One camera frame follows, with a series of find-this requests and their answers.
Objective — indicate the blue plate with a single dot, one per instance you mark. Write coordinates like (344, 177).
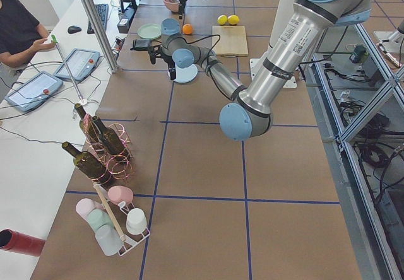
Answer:
(187, 74)

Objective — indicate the green plate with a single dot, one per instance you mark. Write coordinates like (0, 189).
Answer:
(150, 31)

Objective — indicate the pink bowl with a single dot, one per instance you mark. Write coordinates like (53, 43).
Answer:
(173, 7)

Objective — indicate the orange fruit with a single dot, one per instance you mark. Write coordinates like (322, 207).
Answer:
(187, 29)

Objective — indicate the folded grey cloth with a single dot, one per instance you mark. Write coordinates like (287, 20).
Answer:
(141, 44)

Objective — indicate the left yellow lemon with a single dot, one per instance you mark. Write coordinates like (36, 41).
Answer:
(222, 20)

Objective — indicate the yellow lemon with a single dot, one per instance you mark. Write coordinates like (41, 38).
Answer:
(222, 20)
(233, 20)

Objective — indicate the right yellow lemon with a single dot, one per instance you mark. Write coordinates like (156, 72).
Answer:
(233, 20)

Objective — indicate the wooden cutting board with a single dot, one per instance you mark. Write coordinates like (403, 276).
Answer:
(233, 41)

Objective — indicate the far teach pendant tablet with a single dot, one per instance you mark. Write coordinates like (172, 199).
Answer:
(82, 62)

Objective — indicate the teach pendant tablet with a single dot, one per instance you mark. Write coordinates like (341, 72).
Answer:
(82, 62)
(34, 92)

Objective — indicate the middle dark wine bottle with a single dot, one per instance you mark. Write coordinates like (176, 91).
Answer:
(108, 137)

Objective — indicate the dark wine bottle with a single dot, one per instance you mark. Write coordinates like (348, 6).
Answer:
(86, 124)
(88, 164)
(108, 137)

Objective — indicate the rear dark wine bottle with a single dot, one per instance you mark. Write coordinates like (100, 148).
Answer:
(86, 124)

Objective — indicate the black computer mouse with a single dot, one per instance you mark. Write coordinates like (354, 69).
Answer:
(73, 29)

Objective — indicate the metal stick green tip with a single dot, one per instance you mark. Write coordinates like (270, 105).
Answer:
(81, 98)

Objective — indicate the front dark wine bottle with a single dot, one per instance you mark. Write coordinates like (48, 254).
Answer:
(88, 164)

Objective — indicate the pink cup on rack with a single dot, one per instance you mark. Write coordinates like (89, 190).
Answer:
(119, 193)

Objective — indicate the near teach pendant tablet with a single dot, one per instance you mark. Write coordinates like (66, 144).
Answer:
(34, 92)

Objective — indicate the person in black shirt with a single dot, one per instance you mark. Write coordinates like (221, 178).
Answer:
(22, 35)

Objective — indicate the white cup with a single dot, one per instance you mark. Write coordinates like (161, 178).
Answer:
(136, 222)

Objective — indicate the pale pink cup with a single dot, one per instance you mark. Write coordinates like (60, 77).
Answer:
(85, 206)

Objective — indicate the green cup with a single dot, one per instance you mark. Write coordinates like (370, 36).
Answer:
(98, 218)

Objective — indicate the light grey cup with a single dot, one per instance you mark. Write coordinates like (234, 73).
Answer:
(108, 240)

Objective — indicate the red cylinder tube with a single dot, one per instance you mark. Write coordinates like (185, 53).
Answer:
(14, 241)

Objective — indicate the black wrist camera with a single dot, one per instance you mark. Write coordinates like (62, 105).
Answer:
(154, 52)

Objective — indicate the copper wire bottle rack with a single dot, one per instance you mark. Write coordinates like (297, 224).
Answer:
(120, 166)

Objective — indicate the aluminium frame post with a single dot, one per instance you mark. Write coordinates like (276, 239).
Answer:
(100, 34)

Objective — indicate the wooden rack handle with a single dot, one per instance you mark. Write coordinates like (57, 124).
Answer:
(105, 204)

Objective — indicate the white wire cup rack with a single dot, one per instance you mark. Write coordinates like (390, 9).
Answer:
(132, 241)

